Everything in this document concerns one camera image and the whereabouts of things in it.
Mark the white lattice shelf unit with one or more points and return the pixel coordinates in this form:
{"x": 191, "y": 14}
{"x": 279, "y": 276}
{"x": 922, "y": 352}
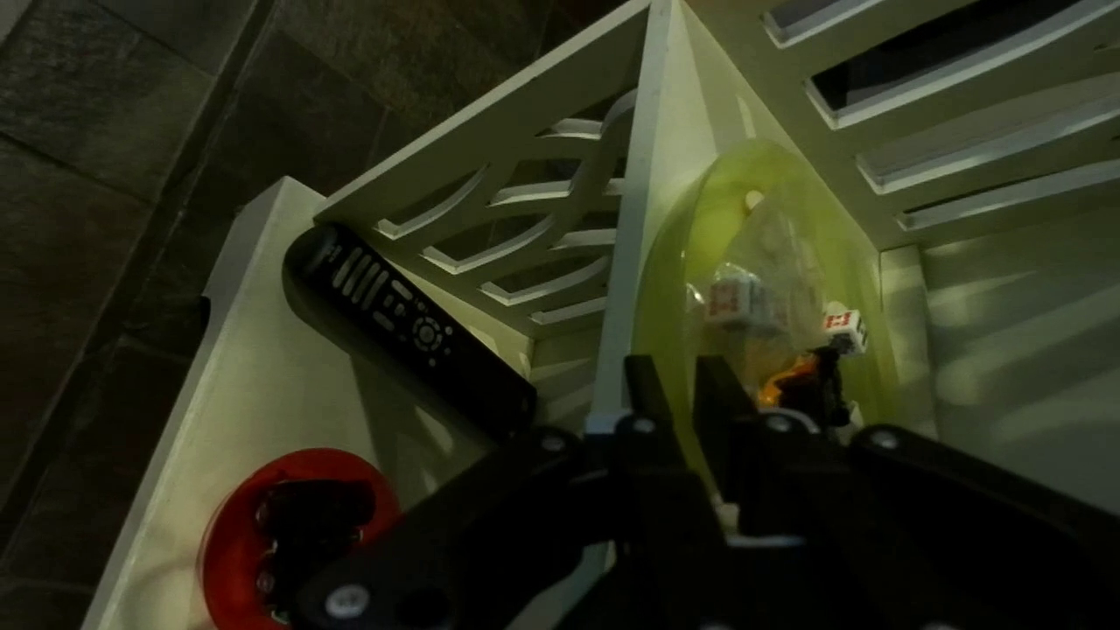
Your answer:
{"x": 291, "y": 387}

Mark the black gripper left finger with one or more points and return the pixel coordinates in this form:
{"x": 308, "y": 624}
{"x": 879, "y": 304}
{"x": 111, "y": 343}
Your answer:
{"x": 653, "y": 536}

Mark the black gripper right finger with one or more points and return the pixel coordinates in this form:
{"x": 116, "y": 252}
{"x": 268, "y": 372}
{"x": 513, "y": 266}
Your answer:
{"x": 886, "y": 526}

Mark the translucent yellow plate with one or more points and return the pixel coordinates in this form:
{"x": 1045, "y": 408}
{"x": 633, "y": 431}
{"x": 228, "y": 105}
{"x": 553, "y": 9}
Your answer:
{"x": 686, "y": 232}

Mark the small red plate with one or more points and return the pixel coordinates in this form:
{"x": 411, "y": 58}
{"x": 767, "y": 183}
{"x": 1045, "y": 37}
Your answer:
{"x": 234, "y": 536}

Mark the black remote control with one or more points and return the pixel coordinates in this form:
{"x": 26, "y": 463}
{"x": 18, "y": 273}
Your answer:
{"x": 396, "y": 318}

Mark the small black orange toy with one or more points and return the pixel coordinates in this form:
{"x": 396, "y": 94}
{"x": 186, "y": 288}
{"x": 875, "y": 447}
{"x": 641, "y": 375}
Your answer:
{"x": 810, "y": 387}

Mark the small white die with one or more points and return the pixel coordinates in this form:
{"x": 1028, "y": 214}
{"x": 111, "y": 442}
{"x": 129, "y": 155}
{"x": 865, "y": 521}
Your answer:
{"x": 845, "y": 328}
{"x": 739, "y": 303}

